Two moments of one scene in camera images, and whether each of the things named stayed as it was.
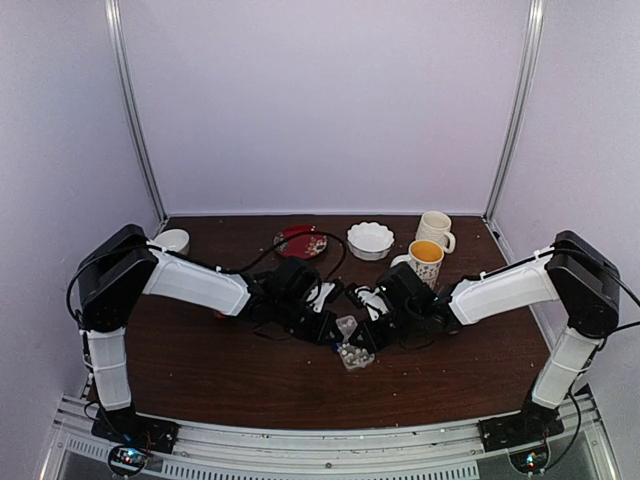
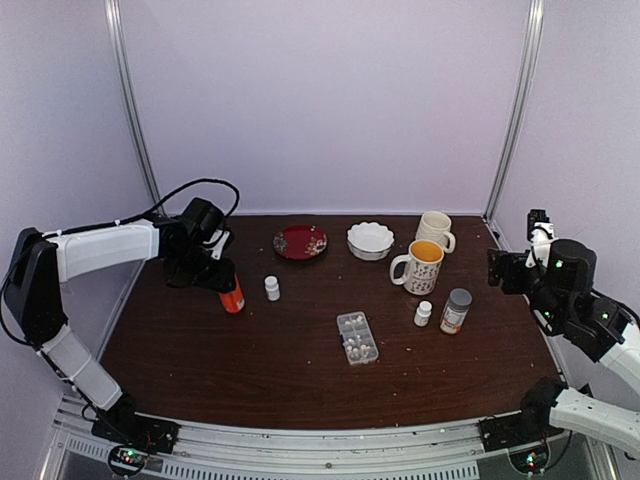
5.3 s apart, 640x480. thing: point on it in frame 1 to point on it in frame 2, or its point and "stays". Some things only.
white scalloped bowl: x=370 y=241 stays
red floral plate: x=301 y=246 stays
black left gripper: x=327 y=322 to x=220 y=279
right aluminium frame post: x=536 y=25 stays
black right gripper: x=374 y=344 to x=496 y=270
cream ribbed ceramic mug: x=436 y=226 stays
